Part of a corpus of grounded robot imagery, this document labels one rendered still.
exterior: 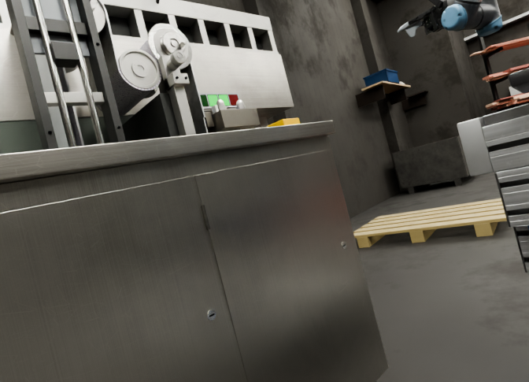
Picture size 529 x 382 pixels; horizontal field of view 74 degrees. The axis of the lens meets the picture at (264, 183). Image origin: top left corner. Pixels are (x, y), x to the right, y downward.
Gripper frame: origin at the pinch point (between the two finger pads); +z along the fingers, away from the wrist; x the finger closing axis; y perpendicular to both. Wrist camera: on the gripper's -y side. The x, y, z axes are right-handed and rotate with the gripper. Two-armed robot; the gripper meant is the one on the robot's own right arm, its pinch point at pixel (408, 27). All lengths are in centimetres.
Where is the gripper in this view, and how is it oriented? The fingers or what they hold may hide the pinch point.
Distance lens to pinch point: 169.3
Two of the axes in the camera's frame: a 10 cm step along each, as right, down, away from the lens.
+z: -3.9, 1.1, 9.1
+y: 3.7, 9.3, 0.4
